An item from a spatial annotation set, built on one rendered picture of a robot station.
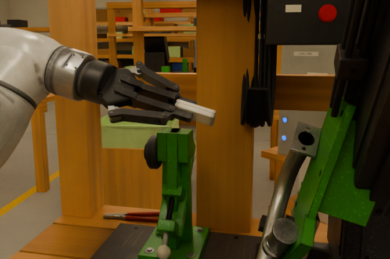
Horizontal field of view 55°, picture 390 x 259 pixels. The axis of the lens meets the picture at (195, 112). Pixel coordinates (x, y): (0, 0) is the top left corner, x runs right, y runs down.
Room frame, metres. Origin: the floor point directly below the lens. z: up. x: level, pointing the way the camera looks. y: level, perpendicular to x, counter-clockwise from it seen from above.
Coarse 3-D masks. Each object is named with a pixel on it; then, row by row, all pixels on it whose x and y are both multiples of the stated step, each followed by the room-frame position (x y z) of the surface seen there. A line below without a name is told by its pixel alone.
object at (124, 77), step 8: (120, 80) 0.65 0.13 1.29; (128, 80) 0.65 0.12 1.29; (136, 80) 0.65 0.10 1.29; (144, 88) 0.64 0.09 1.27; (152, 88) 0.65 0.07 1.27; (160, 88) 0.65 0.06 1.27; (152, 96) 0.65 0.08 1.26; (160, 96) 0.64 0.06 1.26; (168, 96) 0.63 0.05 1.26; (176, 96) 0.63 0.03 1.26
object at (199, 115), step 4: (176, 104) 0.62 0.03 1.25; (180, 104) 0.62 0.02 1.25; (176, 108) 0.62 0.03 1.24; (180, 108) 0.62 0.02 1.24; (184, 108) 0.62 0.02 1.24; (188, 108) 0.62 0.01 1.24; (192, 108) 0.62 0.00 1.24; (192, 112) 0.62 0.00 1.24; (196, 112) 0.61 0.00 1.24; (200, 112) 0.61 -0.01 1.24; (204, 112) 0.61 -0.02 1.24; (196, 116) 0.62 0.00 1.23; (200, 116) 0.62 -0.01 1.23; (204, 116) 0.61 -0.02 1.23; (208, 116) 0.61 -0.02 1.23; (212, 116) 0.61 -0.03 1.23; (196, 120) 0.63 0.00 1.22; (200, 120) 0.63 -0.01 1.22; (204, 120) 0.62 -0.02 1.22; (208, 120) 0.62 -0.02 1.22; (212, 120) 0.62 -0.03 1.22; (208, 124) 0.63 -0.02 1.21; (212, 124) 0.63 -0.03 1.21
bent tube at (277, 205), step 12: (300, 132) 0.58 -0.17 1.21; (312, 132) 0.58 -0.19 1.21; (300, 144) 0.57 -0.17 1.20; (312, 144) 0.58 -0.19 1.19; (288, 156) 0.62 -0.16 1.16; (300, 156) 0.59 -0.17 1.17; (312, 156) 0.56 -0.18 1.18; (288, 168) 0.63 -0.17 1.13; (288, 180) 0.63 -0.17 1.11; (276, 192) 0.64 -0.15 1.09; (288, 192) 0.64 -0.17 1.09; (276, 204) 0.63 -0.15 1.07; (276, 216) 0.61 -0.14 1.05; (264, 228) 0.60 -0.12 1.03
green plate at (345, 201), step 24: (336, 120) 0.51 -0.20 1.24; (336, 144) 0.48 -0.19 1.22; (312, 168) 0.56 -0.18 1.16; (336, 168) 0.49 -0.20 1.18; (312, 192) 0.50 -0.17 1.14; (336, 192) 0.49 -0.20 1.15; (360, 192) 0.48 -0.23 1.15; (312, 216) 0.48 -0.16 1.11; (336, 216) 0.49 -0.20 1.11; (360, 216) 0.48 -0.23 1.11
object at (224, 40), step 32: (64, 0) 0.97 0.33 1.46; (224, 0) 0.89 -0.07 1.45; (64, 32) 0.97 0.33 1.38; (96, 32) 1.04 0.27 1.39; (224, 32) 0.89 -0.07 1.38; (224, 64) 0.89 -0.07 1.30; (224, 96) 0.89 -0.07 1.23; (64, 128) 0.97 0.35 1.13; (96, 128) 1.01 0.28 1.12; (224, 128) 0.89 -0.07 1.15; (64, 160) 0.97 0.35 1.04; (96, 160) 1.01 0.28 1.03; (224, 160) 0.89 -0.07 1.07; (64, 192) 0.97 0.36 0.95; (96, 192) 1.00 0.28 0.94; (224, 192) 0.89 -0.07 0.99; (224, 224) 0.89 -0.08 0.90
